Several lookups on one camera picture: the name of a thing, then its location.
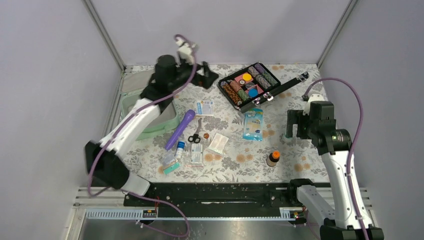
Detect white tape roll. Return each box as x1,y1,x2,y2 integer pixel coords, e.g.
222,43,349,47
283,133,293,143

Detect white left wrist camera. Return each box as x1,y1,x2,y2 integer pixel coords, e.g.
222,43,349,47
175,38,198,64

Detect white blue plaster box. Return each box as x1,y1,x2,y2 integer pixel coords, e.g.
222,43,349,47
194,100,214,116

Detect brown bottle orange cap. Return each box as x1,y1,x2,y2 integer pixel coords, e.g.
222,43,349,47
266,150,281,167

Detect black poker chip case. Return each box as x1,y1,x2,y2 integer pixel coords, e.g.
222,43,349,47
217,62,310,113

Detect blue cotton ball bag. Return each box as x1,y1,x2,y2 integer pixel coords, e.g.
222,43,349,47
242,108,264,142

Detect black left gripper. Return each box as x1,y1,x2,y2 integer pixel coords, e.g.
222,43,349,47
170,56,221,92

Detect teal item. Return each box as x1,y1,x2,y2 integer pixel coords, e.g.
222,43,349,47
159,152,181,175

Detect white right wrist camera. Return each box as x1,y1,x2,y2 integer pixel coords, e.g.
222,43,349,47
302,93,327,116

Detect white slotted cable duct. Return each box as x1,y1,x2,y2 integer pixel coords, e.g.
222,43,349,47
85,209,300,221

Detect purple flashlight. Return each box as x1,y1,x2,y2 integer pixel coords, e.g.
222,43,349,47
164,109,196,151

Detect mint green medicine kit case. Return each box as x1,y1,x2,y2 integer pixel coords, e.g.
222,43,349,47
119,68,181,141

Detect black handled scissors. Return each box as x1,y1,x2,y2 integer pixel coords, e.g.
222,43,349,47
188,118,202,144

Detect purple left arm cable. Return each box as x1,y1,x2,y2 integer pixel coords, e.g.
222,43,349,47
86,34,199,238

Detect alcohol wipes clear bag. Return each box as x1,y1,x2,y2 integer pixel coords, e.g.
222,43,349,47
189,143,203,166

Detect gauze pads clear bag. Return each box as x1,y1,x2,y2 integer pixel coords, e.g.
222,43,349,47
206,133,229,156

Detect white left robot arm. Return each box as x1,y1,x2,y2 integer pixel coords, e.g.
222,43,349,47
84,54,219,206

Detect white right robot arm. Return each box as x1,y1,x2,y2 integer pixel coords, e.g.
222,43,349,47
286,101,385,240

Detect white bandage roll blue label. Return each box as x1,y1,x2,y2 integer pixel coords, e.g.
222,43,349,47
174,141,186,161

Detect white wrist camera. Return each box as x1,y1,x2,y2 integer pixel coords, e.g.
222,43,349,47
175,38,198,64
302,93,327,116

